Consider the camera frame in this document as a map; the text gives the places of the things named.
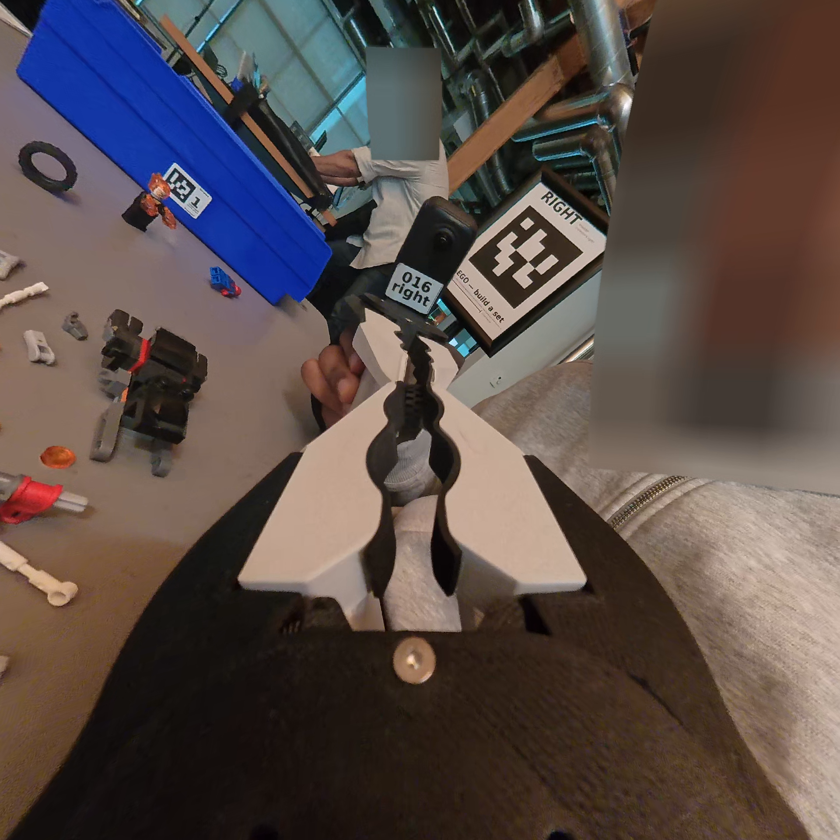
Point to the white flexible lego tube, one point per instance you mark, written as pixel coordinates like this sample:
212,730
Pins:
39,577

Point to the red lego connector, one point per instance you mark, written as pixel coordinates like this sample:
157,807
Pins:
33,499

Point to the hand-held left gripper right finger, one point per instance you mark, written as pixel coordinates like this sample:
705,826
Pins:
512,525

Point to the thin black lego tire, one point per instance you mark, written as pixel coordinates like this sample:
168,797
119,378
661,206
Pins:
413,407

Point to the wooden ceiling beam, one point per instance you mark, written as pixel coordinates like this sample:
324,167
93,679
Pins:
525,98

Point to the person's right hand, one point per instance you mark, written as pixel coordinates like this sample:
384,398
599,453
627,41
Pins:
331,380

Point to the orange round lego stud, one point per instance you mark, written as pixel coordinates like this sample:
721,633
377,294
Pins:
56,457

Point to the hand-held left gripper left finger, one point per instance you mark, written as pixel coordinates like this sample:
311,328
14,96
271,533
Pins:
308,525

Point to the wide black lego tire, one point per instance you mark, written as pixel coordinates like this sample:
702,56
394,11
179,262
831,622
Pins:
29,172

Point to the black lego motorcycle build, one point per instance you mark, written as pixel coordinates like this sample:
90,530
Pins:
157,380

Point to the blue red lego piece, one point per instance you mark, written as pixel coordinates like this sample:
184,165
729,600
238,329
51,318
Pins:
223,281

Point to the blue plastic bin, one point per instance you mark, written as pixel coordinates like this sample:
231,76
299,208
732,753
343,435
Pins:
164,118

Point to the silver metal duct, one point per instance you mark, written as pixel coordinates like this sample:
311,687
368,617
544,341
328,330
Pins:
604,65

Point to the small grey lego brick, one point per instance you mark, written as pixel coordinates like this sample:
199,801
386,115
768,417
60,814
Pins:
39,346

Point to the wooden office desk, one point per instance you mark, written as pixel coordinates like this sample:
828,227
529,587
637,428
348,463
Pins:
262,131

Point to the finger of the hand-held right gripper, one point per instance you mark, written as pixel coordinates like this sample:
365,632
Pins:
449,371
377,354

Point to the black white marker sign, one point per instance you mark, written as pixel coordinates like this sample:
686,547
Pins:
525,262

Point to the small dark grey lego clip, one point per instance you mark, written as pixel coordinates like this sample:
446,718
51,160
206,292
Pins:
75,326

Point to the flame lego minifigure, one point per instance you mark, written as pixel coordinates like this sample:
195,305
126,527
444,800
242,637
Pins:
148,203

